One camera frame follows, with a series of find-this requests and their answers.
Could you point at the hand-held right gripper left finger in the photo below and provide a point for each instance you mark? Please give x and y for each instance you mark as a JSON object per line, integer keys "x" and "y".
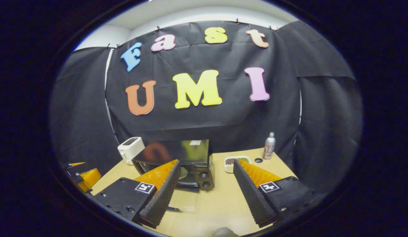
{"x": 164, "y": 194}

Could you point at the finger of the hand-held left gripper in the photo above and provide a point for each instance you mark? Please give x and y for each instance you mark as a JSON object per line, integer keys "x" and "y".
{"x": 67, "y": 165}
{"x": 90, "y": 177}

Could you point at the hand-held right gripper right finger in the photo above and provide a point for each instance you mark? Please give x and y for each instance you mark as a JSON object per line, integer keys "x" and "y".
{"x": 250, "y": 194}

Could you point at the black electric oven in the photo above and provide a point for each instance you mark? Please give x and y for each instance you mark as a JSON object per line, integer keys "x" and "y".
{"x": 204, "y": 176}

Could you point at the white divided dish of grains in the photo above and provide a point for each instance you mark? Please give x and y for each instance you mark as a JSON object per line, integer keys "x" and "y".
{"x": 229, "y": 164}

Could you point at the white toaster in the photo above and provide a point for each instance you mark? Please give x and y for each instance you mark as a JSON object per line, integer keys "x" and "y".
{"x": 130, "y": 149}

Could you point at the silver bottle with red label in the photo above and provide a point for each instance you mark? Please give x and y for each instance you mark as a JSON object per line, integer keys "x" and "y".
{"x": 269, "y": 147}

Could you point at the black backdrop cloth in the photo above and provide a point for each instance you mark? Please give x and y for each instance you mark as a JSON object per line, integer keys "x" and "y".
{"x": 197, "y": 121}

